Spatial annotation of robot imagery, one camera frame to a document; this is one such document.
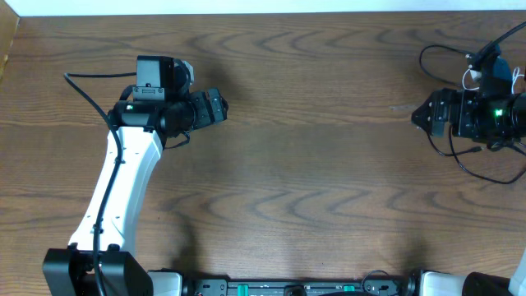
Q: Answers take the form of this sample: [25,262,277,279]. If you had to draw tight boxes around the short black usb cable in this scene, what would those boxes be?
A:
[426,127,526,185]

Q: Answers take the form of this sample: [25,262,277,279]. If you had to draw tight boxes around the white usb cable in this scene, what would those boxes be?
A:
[461,65,526,95]

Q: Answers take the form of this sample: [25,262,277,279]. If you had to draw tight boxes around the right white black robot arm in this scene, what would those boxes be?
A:
[405,42,525,295]

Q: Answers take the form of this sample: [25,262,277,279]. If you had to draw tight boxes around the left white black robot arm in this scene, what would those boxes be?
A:
[42,55,228,295]

